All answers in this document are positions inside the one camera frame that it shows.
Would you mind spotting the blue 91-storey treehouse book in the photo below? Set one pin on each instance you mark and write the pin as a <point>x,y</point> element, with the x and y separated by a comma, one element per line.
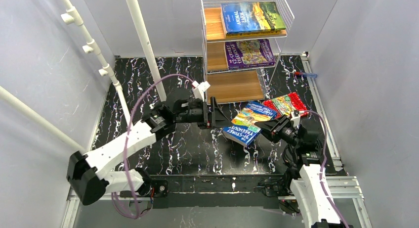
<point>243,130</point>

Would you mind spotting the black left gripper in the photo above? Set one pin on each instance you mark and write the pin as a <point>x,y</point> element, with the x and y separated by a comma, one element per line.
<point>212,112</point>

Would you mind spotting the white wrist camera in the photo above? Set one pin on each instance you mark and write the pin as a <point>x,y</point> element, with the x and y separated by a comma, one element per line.
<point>199,89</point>
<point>295,117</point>

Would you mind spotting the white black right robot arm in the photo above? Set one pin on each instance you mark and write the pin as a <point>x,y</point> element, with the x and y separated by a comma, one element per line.
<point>305,177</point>

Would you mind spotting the blue animal farm book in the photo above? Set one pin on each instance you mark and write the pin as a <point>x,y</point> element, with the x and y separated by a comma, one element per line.
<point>242,17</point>

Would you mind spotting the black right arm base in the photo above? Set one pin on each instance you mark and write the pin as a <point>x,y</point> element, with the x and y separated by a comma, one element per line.
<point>280,187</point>

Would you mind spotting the red treehouse book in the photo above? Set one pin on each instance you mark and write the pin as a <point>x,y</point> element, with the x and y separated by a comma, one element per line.
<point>285,104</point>

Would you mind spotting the purple 52-storey treehouse book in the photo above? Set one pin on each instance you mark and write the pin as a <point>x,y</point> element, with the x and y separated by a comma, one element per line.
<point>248,54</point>

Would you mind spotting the blue red screwdriver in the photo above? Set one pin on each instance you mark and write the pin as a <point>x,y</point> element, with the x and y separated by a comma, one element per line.
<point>302,74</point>

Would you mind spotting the white wire wooden shelf rack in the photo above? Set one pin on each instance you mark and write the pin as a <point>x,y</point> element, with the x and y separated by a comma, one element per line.
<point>229,86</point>

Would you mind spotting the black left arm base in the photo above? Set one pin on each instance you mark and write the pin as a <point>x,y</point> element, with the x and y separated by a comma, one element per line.
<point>154,187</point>

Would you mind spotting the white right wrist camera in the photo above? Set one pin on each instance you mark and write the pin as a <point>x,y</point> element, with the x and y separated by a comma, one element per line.
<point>295,117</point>

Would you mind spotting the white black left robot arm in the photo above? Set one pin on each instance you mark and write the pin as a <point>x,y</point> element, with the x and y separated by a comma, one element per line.
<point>91,175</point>

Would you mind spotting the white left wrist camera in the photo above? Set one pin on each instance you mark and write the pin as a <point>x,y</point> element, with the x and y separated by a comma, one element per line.
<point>199,89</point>

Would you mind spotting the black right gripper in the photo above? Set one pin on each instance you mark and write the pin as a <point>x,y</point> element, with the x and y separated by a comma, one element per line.
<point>281,125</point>

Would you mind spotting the orange 130-storey treehouse book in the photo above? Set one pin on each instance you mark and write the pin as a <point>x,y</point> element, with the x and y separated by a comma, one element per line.
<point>256,34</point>

